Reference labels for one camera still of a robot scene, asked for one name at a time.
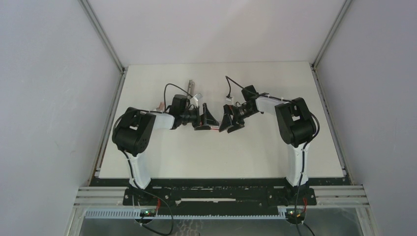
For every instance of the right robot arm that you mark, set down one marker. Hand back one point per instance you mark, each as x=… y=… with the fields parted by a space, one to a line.
x=296 y=125

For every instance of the white cable duct rail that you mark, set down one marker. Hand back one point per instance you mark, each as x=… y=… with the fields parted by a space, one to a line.
x=113 y=213

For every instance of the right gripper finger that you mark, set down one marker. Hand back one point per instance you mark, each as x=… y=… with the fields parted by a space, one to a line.
x=235 y=127
x=227 y=121

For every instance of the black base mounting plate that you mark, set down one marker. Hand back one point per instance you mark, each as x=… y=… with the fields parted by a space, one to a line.
x=212 y=196

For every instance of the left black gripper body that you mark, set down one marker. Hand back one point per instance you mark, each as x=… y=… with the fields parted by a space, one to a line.
x=192 y=117

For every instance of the left controller board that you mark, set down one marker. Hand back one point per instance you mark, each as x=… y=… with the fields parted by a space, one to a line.
x=148 y=213

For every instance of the small pink white stapler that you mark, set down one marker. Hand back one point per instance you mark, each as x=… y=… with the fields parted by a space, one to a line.
x=161 y=106

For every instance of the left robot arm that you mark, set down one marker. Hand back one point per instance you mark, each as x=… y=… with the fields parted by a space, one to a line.
x=132 y=131

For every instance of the right controller board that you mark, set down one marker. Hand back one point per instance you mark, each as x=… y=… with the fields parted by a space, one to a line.
x=295 y=217

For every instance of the right aluminium frame post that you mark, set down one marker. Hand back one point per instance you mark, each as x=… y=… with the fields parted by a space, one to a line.
x=330 y=35

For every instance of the red staple box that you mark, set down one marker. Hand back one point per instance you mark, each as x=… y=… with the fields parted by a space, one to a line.
x=215 y=127

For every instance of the aluminium frame post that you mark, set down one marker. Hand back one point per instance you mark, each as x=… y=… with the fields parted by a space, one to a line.
x=330 y=35
x=93 y=18

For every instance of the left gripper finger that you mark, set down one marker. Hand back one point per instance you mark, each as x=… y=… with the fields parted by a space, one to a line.
x=208 y=118
x=202 y=127

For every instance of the left aluminium frame post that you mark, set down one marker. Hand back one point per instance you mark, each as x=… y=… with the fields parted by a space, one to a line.
x=93 y=18

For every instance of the grey black long stapler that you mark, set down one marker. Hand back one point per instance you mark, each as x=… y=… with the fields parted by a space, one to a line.
x=191 y=88

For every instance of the controller board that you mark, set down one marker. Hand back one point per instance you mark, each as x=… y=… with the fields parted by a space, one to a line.
x=148 y=213
x=295 y=217

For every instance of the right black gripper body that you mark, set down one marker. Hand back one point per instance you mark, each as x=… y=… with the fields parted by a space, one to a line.
x=242 y=112

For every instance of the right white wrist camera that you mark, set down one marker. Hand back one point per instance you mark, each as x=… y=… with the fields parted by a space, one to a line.
x=229 y=100

